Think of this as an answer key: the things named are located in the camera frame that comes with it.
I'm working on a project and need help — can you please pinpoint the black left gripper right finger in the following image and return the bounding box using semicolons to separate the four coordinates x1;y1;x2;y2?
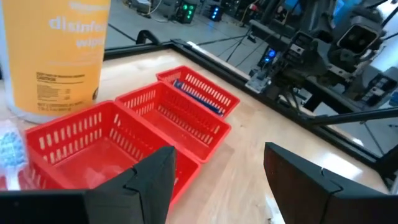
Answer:
263;142;398;224

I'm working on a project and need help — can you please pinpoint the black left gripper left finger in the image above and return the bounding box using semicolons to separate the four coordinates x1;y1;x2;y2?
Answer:
0;145;177;224

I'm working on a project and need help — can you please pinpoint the bagged blue bristle toothbrush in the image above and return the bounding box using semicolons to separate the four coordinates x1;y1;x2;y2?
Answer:
0;119;29;190

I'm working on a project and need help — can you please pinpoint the device with blue lights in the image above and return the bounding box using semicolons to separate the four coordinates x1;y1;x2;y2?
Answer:
210;4;223;22

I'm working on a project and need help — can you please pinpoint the yellow disinfecting wipes canister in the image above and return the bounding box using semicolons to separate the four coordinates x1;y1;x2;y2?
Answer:
0;0;111;124

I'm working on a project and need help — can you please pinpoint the black table clamp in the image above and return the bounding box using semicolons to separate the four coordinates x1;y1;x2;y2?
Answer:
136;29;161;46

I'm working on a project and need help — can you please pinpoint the device with green lights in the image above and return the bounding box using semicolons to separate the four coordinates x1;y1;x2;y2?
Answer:
177;1;197;24

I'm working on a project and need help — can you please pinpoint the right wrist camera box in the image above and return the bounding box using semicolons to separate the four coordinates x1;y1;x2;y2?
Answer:
336;24;380;55

